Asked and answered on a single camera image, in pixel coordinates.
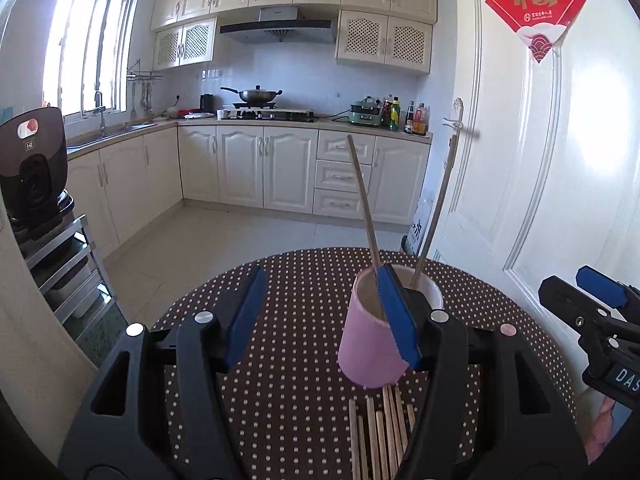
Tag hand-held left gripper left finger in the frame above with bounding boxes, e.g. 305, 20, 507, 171
57, 264, 268, 480

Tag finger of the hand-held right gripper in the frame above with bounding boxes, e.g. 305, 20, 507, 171
575, 266, 640, 328
539, 275, 621, 333

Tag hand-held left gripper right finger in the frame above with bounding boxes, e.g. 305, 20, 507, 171
376, 265, 590, 480

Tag pink cup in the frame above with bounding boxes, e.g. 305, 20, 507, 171
337, 263, 445, 390

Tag wooden chopstick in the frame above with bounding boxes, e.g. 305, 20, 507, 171
346, 135, 388, 321
411, 134, 460, 288

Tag pile of wooden chopsticks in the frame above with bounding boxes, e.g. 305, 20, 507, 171
348, 384, 418, 480

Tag person's right hand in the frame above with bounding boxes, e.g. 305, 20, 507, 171
585, 392, 633, 463

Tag brown polka-dot tablecloth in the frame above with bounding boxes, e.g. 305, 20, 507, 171
150, 247, 576, 480

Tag white cardboard box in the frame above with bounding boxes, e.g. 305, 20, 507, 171
401, 195, 436, 261

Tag white door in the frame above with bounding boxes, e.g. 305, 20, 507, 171
430, 0, 640, 411

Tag cream lower kitchen cabinets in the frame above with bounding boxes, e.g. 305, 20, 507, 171
65, 125, 432, 261

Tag metal shelf rack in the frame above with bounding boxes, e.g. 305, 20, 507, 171
15, 190, 113, 341

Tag green electric cooker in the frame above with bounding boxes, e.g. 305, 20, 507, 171
347, 96, 383, 127

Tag gas stove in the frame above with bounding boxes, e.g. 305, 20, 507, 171
227, 102, 318, 123

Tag steel sink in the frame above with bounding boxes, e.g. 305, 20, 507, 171
107, 121, 158, 136

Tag steel wok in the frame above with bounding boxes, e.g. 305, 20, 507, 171
220, 85, 283, 106

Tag steel faucet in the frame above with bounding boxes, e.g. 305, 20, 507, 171
94, 91, 108, 136

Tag range hood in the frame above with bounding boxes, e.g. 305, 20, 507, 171
218, 6, 335, 46

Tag barred window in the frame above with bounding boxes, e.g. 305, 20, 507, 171
42, 0, 138, 116

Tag door handle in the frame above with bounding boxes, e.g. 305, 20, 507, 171
441, 97, 483, 138

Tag wall utensil rack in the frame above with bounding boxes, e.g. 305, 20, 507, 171
125, 59, 165, 116

